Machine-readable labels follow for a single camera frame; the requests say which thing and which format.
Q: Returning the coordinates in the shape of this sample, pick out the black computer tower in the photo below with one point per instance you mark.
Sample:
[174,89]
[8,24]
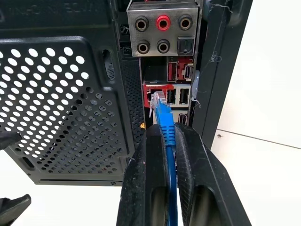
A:
[58,26]

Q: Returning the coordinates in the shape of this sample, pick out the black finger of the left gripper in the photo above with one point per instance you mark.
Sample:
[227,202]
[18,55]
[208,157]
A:
[8,140]
[13,209]

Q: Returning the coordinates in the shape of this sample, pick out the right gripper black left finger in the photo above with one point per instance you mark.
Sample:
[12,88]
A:
[143,179]

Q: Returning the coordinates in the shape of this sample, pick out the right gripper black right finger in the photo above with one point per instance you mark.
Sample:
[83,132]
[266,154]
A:
[202,174]

